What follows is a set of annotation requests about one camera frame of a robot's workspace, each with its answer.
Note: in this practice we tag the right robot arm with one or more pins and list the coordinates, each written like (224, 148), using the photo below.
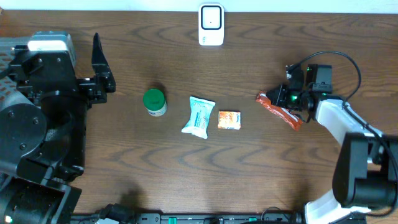
(365, 176)

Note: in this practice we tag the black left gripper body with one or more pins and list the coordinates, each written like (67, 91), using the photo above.
(90, 89)

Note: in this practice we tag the red snack bar wrapper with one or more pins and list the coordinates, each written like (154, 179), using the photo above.
(294, 121)

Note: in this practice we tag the white barcode scanner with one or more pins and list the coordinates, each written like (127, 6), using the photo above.
(211, 24)

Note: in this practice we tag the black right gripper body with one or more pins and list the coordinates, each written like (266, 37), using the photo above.
(291, 96)

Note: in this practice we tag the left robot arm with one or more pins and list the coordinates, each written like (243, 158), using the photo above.
(43, 126)

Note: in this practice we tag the teal snack packet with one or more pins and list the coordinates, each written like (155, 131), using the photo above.
(199, 117)

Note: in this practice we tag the grey plastic basket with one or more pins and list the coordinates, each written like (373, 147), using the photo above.
(9, 94)

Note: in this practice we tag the orange small packet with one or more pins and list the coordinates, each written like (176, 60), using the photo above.
(229, 120)

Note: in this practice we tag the green lid jar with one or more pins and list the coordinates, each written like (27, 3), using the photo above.
(155, 102)

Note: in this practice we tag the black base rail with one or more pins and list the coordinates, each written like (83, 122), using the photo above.
(116, 213)

